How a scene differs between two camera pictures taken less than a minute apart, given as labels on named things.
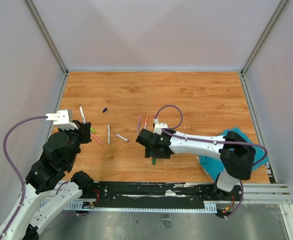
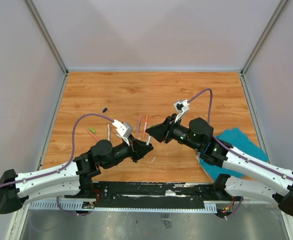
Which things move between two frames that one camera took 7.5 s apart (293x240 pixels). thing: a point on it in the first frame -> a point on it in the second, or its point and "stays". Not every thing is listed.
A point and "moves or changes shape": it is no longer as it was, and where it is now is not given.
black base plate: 168,192 stays
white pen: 108,134 stays
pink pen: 96,138 stays
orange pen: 146,119 stays
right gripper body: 150,152 -> 173,117
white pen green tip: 83,117 moves or changes shape
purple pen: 139,122 stays
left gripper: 83,129 -> 138,148
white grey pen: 121,137 stays
